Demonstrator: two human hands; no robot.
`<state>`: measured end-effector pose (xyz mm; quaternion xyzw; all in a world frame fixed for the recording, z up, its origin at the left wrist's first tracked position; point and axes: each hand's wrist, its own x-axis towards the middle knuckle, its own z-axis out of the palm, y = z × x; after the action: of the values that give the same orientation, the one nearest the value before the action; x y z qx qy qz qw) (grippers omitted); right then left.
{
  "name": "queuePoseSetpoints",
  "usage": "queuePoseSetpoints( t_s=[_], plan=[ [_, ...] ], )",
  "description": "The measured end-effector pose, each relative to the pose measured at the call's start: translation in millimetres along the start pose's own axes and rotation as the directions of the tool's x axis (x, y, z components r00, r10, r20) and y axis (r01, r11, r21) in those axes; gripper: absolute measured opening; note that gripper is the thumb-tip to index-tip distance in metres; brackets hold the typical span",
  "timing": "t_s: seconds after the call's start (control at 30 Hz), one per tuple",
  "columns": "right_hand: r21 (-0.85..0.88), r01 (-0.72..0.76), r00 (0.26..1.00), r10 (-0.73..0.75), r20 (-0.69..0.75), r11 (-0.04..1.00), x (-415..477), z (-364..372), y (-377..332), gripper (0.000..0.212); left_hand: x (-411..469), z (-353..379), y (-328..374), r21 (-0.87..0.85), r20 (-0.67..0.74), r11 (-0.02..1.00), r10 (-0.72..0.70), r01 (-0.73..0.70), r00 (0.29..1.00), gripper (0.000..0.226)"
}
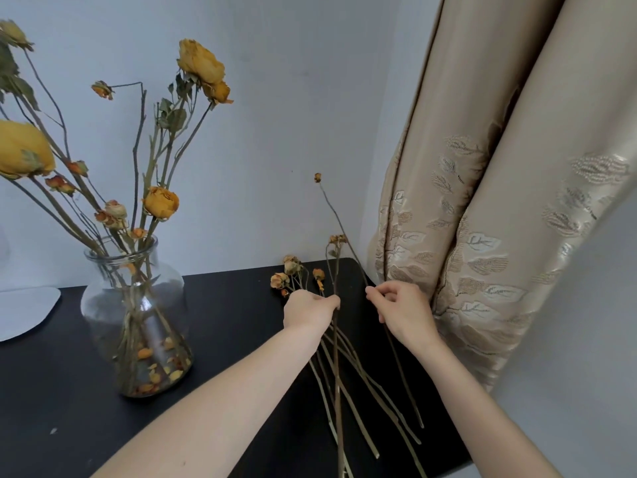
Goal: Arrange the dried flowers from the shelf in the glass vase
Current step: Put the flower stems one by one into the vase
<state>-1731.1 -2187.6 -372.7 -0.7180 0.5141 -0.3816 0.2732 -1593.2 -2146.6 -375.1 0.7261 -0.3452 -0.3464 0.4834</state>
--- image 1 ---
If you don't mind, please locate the person's left hand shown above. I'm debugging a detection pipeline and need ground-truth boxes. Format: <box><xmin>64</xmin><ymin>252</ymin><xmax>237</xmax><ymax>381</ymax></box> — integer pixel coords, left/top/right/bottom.
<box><xmin>283</xmin><ymin>289</ymin><xmax>342</xmax><ymax>330</ymax></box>

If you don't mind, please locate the person's right hand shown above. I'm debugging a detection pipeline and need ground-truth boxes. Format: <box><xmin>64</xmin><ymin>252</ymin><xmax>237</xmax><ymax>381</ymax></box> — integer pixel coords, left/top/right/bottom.
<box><xmin>365</xmin><ymin>280</ymin><xmax>442</xmax><ymax>352</ymax></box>

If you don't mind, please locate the dark dried flower stem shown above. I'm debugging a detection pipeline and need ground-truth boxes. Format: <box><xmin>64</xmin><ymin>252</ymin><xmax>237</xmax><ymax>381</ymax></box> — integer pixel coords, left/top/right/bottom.
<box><xmin>326</xmin><ymin>234</ymin><xmax>349</xmax><ymax>478</ymax></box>

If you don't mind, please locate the long thin dried bud stem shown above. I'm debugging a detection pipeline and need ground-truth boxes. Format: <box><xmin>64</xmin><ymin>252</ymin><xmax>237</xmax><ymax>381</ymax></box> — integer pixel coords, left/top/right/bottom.
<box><xmin>314</xmin><ymin>172</ymin><xmax>425</xmax><ymax>430</ymax></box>

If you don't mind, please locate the person's left forearm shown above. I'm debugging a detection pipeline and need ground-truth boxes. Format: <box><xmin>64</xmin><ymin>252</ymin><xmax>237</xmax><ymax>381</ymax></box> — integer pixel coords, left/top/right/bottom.
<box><xmin>91</xmin><ymin>321</ymin><xmax>331</xmax><ymax>478</ymax></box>

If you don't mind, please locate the person's right forearm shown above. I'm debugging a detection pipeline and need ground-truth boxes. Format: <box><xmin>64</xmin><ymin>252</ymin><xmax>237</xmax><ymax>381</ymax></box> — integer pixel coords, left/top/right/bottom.
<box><xmin>405</xmin><ymin>336</ymin><xmax>563</xmax><ymax>478</ymax></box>

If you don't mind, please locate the bunch of pale dried stems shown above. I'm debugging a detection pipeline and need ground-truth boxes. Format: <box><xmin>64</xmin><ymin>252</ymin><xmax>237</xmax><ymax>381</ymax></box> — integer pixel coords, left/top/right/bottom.
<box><xmin>270</xmin><ymin>255</ymin><xmax>429</xmax><ymax>478</ymax></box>

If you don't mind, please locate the pile of fallen orange petals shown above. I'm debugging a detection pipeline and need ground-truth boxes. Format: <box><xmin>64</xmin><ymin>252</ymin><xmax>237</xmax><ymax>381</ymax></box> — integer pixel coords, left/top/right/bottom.
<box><xmin>119</xmin><ymin>336</ymin><xmax>193</xmax><ymax>397</ymax></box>

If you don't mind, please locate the beige leaf-embroidered curtain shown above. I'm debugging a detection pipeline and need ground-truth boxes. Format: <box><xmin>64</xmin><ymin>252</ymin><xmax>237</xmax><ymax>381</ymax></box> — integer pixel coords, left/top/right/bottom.
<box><xmin>367</xmin><ymin>0</ymin><xmax>637</xmax><ymax>394</ymax></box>

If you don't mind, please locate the clear glass vase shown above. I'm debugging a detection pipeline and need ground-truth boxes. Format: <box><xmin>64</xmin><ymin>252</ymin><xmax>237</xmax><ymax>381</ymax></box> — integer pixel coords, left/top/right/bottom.
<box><xmin>81</xmin><ymin>236</ymin><xmax>194</xmax><ymax>399</ymax></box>

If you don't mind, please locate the dried yellow flower bouquet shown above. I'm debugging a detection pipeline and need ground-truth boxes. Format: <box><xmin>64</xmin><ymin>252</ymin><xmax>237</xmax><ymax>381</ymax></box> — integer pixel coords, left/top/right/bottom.
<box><xmin>0</xmin><ymin>20</ymin><xmax>235</xmax><ymax>394</ymax></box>

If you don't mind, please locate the white flat board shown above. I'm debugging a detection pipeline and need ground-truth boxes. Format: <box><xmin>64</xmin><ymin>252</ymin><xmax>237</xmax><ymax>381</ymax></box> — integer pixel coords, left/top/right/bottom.
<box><xmin>0</xmin><ymin>287</ymin><xmax>61</xmax><ymax>343</ymax></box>

